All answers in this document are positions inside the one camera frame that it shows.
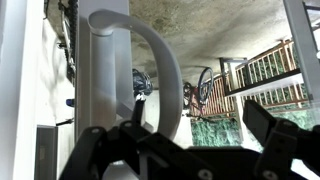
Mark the white curved door handle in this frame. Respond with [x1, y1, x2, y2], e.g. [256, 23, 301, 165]
[87, 9, 183, 139]

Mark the dark bicycle with crate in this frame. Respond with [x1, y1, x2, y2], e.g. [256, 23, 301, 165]
[183, 67, 214, 116]

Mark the wooden slat fence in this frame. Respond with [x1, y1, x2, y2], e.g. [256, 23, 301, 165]
[202, 40, 308, 116]

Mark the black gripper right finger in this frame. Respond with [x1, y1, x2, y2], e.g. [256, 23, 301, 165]
[243, 100, 320, 180]

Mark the white sliding glass door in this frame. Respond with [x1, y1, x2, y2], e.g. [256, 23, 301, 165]
[0, 0, 131, 180]

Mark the white fixed door frame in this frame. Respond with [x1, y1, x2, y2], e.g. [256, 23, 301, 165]
[283, 0, 320, 104]

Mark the black bags pile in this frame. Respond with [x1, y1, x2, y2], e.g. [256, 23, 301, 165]
[132, 69, 153, 96]

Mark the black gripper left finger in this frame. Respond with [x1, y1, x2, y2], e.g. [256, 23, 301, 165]
[59, 121, 200, 180]

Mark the blue white bicycle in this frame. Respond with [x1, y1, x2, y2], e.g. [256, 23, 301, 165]
[44, 0, 78, 84]

